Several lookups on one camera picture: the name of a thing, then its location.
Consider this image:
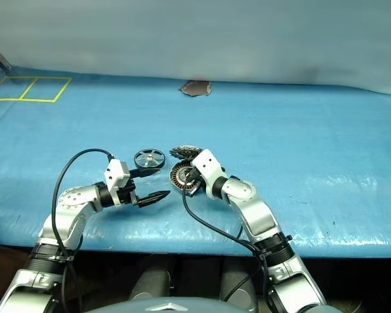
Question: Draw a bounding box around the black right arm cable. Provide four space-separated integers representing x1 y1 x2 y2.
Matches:
181 172 271 304

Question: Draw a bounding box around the dark rounded shape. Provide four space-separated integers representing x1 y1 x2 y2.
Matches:
220 257 259 312
129 257 176 303

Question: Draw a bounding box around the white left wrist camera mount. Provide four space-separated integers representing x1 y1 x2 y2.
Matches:
103 158 131 207

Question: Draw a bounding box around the silver ribbed motor lid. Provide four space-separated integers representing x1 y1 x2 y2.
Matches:
169 145 203 161

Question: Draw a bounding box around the motor housing with copper windings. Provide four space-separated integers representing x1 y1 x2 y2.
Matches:
168 162 200 192

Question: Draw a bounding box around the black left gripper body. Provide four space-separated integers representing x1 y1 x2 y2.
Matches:
117 177 141 208

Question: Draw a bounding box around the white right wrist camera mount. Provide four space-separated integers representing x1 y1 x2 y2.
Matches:
191 149 229 200

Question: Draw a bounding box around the blue-grey robot torso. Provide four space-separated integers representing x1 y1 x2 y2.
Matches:
84 295 343 313

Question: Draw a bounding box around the yellow tape grid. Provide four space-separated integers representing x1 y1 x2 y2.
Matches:
0 76 73 103

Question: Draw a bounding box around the blue plastic table cover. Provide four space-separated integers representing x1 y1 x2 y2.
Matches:
0 65 391 257

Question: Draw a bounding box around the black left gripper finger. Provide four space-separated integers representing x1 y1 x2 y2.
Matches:
136 190 171 209
128 168 161 179

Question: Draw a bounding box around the silver spoked wheel part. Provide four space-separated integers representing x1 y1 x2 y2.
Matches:
133 148 166 171

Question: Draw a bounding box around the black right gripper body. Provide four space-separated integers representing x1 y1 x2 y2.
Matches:
181 166 203 198

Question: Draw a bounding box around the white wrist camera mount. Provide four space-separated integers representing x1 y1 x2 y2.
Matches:
103 158 131 207
191 149 229 200

